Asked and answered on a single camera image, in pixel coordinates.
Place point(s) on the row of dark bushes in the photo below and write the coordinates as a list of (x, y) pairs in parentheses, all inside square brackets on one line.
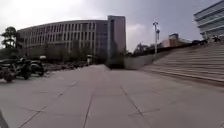
[(146, 49)]

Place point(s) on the grey concrete wall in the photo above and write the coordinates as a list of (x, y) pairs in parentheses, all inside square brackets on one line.
[(136, 61)]

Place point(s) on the dark green tree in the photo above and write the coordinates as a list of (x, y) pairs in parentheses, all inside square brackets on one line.
[(9, 37)]

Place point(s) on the grey paved plaza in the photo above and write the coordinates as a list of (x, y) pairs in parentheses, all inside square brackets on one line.
[(103, 103)]

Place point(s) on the tall lamp pole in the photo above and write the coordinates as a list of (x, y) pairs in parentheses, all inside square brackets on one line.
[(155, 38)]

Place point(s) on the wide grey stone stairs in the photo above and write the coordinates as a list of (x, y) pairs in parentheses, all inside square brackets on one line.
[(196, 63)]

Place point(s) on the large curved grey building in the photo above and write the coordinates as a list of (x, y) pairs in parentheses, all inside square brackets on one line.
[(71, 36)]

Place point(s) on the orange brown building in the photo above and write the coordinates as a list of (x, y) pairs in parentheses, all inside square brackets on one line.
[(174, 40)]

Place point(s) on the row of parked motorcycles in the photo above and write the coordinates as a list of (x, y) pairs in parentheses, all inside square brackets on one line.
[(21, 67)]

